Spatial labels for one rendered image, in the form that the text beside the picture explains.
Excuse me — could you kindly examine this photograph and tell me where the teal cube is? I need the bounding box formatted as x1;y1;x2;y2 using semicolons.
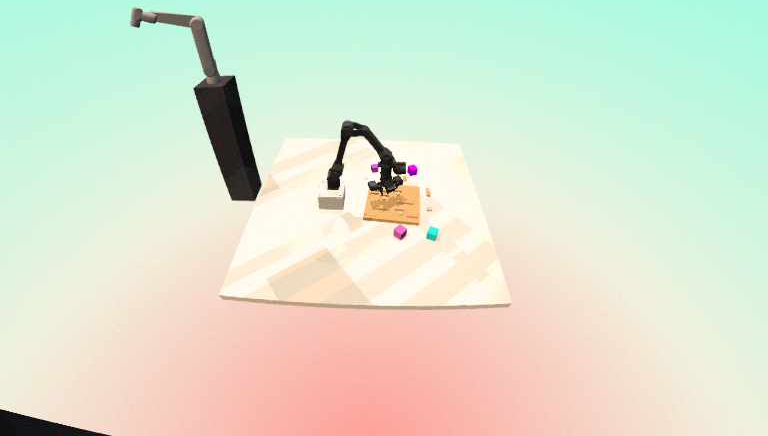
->
426;226;439;241

